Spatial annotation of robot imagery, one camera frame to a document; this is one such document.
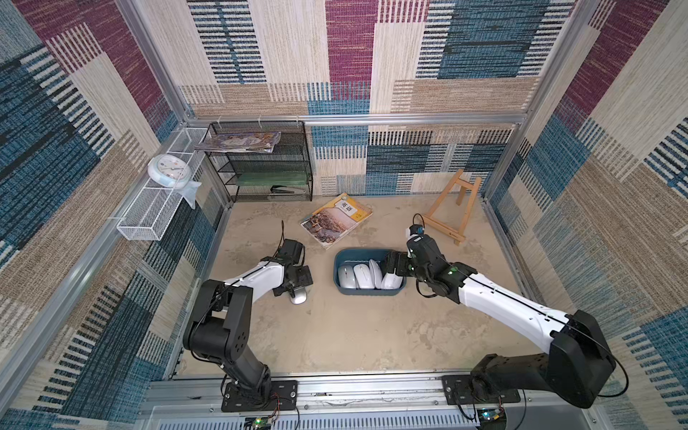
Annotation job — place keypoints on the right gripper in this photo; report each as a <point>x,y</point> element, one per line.
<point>401,263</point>

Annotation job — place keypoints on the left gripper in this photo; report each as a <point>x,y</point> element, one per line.
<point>304,278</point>

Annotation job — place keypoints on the silver slim mouse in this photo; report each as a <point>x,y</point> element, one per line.
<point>298,296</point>

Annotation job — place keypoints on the white slim mouse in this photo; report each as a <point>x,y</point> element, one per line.
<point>376,274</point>

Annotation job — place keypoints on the white ribbed mouse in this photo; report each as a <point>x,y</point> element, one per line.
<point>391,281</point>

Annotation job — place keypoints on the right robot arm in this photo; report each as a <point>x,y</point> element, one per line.
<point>574,362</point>

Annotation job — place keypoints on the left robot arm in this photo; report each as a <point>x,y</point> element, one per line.
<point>218,328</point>

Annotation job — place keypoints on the silver mouse in box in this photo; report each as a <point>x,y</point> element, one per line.
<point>347,277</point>

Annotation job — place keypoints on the teal plastic storage box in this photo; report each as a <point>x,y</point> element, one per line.
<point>354,256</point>

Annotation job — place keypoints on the white mouse in box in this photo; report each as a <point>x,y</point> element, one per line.
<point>363,276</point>

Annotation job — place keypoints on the small wooden easel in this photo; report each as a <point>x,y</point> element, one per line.
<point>450,213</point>

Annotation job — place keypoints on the yellow textbook on table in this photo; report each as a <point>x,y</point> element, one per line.
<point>336,219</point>

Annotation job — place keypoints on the black stapler on shelf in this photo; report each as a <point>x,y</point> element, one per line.
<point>287,190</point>

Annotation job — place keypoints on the magazine on shelf top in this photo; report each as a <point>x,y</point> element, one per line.
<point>239,143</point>

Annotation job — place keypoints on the white round clock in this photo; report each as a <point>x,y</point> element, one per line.
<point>169,171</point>

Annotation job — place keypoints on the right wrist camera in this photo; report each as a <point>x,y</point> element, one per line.
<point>415,230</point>

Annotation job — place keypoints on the black wire mesh shelf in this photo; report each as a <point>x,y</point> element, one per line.
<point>248,177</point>

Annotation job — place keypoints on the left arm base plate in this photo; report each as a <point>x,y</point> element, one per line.
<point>275,395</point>

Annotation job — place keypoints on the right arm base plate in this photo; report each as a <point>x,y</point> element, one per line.
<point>465,389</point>

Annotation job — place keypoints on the white wire wall basket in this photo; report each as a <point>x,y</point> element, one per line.
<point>147,218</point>

